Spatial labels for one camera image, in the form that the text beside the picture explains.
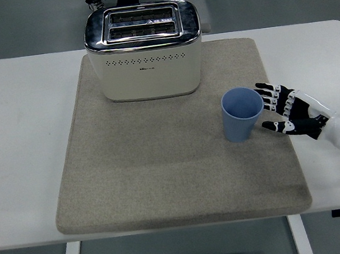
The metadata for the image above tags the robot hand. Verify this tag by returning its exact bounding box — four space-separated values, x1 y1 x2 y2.
252 71 340 159

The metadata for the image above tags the blue ribbed water cup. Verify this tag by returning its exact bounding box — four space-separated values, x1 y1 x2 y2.
218 84 269 145

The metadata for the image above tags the beige felt table mat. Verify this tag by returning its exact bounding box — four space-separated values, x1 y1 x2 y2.
34 28 315 242

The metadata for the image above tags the cream and chrome toaster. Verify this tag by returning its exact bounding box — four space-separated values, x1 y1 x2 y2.
80 0 221 108

